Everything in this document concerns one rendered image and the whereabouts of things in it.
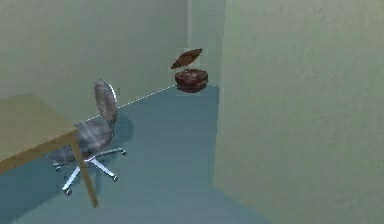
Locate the brown round cushioned chair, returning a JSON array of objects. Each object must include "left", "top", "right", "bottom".
[{"left": 170, "top": 48, "right": 210, "bottom": 94}]

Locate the wooden table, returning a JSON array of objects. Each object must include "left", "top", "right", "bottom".
[{"left": 0, "top": 92, "right": 100, "bottom": 209}]

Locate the grey office swivel chair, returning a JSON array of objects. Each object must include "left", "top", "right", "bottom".
[{"left": 49, "top": 78, "right": 128, "bottom": 197}]

